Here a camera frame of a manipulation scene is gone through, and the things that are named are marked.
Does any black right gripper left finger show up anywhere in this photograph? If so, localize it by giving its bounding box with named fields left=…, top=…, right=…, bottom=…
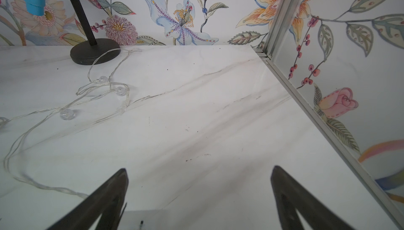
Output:
left=49, top=168, right=129, bottom=230

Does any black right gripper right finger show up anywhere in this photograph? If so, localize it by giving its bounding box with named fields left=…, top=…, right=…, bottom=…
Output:
left=271, top=165, right=353, bottom=230

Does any clear string light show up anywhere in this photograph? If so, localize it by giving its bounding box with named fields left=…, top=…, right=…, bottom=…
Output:
left=0, top=48, right=141, bottom=199

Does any black microphone stand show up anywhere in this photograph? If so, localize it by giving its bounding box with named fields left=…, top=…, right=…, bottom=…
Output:
left=70, top=0, right=121, bottom=66

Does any aluminium corner frame post right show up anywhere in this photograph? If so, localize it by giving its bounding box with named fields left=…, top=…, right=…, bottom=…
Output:
left=263, top=0, right=404, bottom=229

